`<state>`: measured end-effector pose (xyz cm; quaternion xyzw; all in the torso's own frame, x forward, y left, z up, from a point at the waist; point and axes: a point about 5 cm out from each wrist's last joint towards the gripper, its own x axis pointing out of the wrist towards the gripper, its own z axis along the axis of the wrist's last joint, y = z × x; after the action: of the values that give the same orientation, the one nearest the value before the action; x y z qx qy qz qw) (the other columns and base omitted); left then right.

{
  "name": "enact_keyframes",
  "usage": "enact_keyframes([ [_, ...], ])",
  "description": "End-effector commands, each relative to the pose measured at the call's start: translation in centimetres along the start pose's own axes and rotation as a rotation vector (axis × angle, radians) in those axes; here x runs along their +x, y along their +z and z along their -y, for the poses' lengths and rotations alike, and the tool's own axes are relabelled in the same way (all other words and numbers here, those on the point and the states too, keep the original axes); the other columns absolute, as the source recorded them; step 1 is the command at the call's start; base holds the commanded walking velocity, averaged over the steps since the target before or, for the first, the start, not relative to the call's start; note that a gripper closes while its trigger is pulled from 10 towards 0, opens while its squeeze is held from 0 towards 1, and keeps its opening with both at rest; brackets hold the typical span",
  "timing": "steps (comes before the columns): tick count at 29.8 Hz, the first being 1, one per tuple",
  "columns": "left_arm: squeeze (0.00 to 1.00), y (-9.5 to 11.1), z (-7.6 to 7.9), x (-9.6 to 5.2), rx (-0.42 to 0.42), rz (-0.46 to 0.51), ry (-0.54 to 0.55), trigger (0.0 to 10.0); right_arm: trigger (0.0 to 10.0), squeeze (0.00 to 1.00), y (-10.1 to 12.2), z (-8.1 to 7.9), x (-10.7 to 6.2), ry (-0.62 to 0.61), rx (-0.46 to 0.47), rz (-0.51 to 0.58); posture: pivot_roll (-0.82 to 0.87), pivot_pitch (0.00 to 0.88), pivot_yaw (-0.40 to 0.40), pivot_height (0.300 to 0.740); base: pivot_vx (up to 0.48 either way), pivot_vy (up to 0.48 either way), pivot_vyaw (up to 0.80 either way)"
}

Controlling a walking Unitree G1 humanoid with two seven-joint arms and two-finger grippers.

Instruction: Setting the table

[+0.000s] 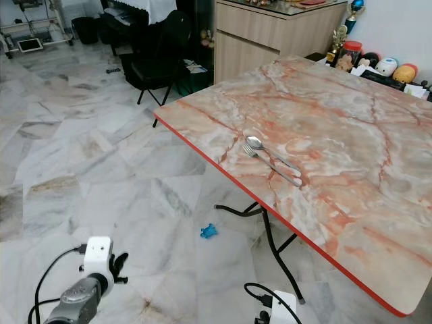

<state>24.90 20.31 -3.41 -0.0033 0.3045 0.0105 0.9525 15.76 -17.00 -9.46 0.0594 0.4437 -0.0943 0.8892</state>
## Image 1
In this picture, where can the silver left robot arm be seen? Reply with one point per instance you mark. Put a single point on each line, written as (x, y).
(77, 297)

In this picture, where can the small blue toy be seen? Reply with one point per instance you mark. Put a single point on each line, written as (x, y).
(208, 231)

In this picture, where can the black metal table legs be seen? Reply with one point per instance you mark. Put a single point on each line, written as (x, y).
(268, 236)

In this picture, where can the silver metal fork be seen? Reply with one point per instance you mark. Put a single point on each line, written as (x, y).
(250, 151)

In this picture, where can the silver metal spoon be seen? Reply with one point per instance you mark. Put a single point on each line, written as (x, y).
(254, 142)

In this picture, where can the black folding chair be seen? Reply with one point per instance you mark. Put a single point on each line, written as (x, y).
(155, 61)

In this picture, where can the black waste bin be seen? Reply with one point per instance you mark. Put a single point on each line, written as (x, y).
(84, 30)

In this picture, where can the white framed tablet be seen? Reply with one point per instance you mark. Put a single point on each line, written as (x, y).
(30, 45)

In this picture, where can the white metal rack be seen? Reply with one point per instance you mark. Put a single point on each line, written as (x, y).
(34, 25)

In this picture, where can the white lace cloth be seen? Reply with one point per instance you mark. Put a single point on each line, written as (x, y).
(152, 8)

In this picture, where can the light wooden cabinet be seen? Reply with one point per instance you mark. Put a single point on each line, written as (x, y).
(256, 40)

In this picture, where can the brown teddy bear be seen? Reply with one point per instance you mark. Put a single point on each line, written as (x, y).
(344, 63)

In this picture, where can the red lidded jar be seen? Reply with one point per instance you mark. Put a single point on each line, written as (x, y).
(352, 50)

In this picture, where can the gold trophy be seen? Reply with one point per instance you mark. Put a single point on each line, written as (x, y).
(339, 37)

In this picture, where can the dark low cabinet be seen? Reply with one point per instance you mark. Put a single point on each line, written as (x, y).
(378, 77)

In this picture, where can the black plush toy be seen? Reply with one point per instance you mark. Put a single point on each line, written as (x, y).
(369, 59)

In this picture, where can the white round plush toy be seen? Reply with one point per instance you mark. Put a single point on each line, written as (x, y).
(387, 66)

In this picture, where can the orange yellow plush toy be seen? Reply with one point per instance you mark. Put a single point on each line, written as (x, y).
(405, 73)

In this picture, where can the teal ball trophy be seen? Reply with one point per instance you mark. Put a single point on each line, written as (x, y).
(356, 8)

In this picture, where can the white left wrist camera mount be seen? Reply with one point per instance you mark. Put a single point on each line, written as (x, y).
(98, 253)

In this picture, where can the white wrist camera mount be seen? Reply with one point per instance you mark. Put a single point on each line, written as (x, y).
(98, 253)
(283, 307)

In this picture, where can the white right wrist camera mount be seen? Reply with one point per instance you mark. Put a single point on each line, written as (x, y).
(283, 307)

